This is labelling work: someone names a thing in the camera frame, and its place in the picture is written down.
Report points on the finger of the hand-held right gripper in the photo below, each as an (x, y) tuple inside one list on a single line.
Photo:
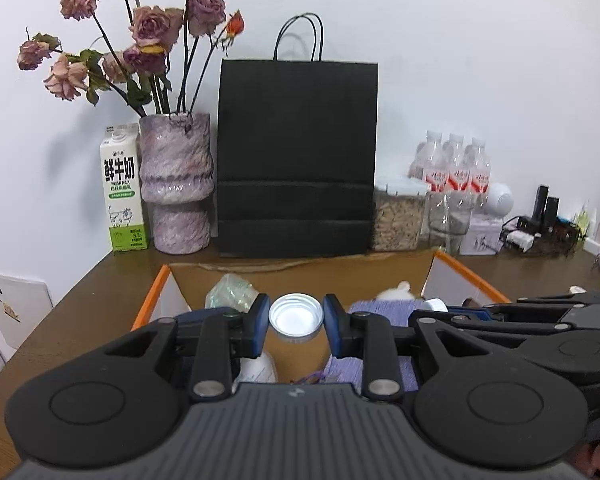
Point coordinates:
[(555, 305), (455, 327)]

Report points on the white round speaker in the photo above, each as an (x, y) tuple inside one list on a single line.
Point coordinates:
[(499, 200)]

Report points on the iridescent clear plastic bag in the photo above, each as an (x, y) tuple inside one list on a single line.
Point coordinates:
[(230, 292)]

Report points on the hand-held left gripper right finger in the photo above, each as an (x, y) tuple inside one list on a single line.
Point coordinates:
[(332, 327)]

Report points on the white and green milk carton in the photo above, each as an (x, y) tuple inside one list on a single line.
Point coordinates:
[(122, 190)]

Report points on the purple woven pouch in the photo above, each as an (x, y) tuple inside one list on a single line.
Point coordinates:
[(380, 305)]

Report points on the black paper bag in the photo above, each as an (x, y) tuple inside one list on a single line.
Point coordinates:
[(295, 150)]

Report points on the white tin box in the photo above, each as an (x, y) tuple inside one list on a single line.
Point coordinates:
[(480, 235)]

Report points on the dried pink rose bouquet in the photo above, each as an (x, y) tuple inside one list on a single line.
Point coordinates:
[(152, 25)]

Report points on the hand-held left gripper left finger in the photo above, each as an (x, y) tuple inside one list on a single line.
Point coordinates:
[(259, 322)]

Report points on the white power plug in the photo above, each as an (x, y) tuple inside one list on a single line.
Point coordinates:
[(519, 240)]

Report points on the white board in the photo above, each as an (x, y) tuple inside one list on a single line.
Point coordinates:
[(10, 305)]

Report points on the small green spray bottle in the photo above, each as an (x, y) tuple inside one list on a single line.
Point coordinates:
[(584, 217)]

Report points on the purple marbled vase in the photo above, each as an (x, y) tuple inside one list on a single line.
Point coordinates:
[(175, 175)]

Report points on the clear nut container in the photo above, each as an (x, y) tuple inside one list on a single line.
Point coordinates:
[(397, 220)]

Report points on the water bottles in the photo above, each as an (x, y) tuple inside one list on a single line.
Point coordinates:
[(450, 220)]

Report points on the red cardboard box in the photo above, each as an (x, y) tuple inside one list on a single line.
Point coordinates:
[(172, 300)]

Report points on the yellow and white plush toy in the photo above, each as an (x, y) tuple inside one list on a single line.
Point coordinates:
[(397, 290)]

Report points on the silver bottle cap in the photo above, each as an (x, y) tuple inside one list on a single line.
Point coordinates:
[(296, 317)]

